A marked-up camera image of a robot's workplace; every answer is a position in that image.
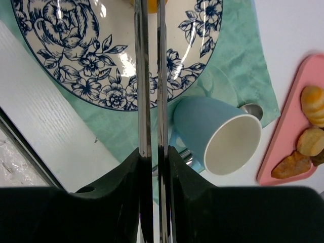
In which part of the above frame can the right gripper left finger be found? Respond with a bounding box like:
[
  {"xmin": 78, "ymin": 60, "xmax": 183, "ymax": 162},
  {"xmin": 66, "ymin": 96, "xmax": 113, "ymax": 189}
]
[{"xmin": 134, "ymin": 1, "xmax": 153, "ymax": 242}]

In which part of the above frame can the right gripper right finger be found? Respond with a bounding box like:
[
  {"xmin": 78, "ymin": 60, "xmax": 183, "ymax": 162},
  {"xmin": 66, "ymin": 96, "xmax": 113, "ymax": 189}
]
[{"xmin": 157, "ymin": 1, "xmax": 169, "ymax": 242}]

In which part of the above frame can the yellow ring donut bread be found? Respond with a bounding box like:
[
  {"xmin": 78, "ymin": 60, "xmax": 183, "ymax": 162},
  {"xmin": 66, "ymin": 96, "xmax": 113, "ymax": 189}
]
[{"xmin": 126, "ymin": 0, "xmax": 157, "ymax": 14}]

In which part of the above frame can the striped yellow bread roll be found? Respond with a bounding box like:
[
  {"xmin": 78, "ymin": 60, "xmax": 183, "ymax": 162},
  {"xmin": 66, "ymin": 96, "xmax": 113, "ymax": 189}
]
[{"xmin": 300, "ymin": 86, "xmax": 323, "ymax": 128}]

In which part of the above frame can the metal fork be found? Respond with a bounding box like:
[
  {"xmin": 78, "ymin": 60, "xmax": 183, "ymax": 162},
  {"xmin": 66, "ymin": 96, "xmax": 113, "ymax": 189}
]
[{"xmin": 152, "ymin": 149, "xmax": 193, "ymax": 177}]

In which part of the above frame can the light blue mug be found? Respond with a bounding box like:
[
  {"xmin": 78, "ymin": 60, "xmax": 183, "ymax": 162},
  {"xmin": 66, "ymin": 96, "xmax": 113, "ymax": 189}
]
[{"xmin": 173, "ymin": 97, "xmax": 262, "ymax": 176}]

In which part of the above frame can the metal spoon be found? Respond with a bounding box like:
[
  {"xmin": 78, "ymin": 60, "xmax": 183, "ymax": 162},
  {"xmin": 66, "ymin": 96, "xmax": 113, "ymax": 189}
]
[{"xmin": 240, "ymin": 103, "xmax": 263, "ymax": 120}]

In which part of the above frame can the green cloth mat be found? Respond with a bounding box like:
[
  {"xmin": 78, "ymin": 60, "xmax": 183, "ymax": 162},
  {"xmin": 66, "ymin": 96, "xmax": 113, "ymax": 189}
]
[{"xmin": 1, "ymin": 1, "xmax": 280, "ymax": 180}]

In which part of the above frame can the orange flat pastry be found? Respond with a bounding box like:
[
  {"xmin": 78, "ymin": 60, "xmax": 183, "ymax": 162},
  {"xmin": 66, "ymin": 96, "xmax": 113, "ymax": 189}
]
[{"xmin": 271, "ymin": 151, "xmax": 311, "ymax": 179}]

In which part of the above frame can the pink tray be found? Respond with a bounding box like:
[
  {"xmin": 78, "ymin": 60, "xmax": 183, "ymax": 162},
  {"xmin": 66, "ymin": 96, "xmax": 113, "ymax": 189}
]
[{"xmin": 257, "ymin": 53, "xmax": 323, "ymax": 186}]

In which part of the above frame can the blue floral plate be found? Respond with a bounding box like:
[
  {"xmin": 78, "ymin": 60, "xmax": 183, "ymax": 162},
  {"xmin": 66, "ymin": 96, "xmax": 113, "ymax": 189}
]
[{"xmin": 12, "ymin": 1, "xmax": 223, "ymax": 111}]

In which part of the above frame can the round yellow bun middle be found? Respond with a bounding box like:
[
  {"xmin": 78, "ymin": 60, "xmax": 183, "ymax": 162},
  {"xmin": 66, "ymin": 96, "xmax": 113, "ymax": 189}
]
[{"xmin": 297, "ymin": 128, "xmax": 323, "ymax": 156}]

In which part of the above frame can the dark chocolate croissant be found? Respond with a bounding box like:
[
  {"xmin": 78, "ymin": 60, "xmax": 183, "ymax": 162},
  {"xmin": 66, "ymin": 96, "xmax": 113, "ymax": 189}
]
[{"xmin": 311, "ymin": 150, "xmax": 324, "ymax": 167}]

